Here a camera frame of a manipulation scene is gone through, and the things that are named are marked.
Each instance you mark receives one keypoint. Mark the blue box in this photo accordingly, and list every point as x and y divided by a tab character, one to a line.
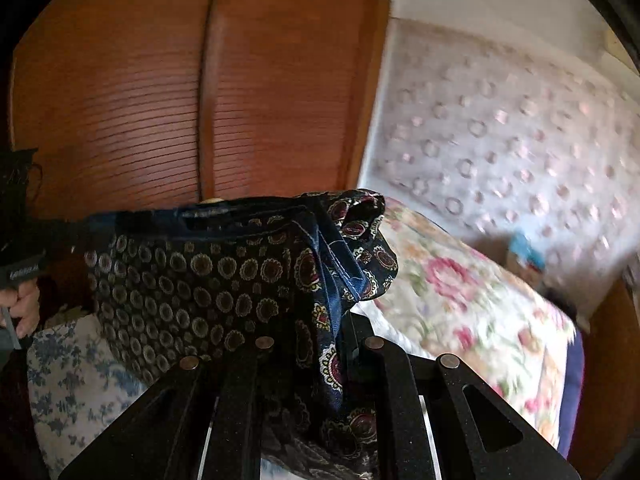
527	252

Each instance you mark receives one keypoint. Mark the wooden slatted wardrobe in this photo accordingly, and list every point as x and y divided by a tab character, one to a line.
125	85

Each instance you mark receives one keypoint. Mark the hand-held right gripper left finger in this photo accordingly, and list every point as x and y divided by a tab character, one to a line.
245	385

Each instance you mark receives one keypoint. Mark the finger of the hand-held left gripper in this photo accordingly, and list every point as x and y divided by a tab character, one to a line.
67	235

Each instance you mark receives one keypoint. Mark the navy blue blanket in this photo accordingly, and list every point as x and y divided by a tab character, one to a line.
572	385

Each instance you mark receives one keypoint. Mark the navy circle-patterned shirt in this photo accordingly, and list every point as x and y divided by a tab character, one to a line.
200	270

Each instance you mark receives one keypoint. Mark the wooden side cabinet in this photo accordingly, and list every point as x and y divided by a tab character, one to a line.
615	360

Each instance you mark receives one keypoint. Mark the person's left hand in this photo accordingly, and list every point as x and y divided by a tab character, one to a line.
25	305

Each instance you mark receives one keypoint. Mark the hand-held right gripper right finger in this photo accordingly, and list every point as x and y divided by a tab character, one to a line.
395	385

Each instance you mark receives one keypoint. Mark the circle-patterned wall cloth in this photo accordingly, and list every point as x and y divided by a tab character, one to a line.
500	135

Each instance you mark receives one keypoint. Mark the blue floral white cloth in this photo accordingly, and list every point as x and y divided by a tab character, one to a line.
75	385

